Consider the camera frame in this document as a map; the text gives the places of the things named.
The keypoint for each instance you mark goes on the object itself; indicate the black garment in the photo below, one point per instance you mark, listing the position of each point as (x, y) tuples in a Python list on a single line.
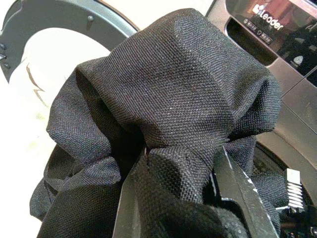
[(173, 86)]

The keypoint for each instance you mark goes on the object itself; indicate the grey washing machine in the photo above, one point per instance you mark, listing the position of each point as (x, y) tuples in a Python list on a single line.
[(292, 111)]

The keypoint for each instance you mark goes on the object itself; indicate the round washing machine door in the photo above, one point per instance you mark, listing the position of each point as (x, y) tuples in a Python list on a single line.
[(74, 15)]

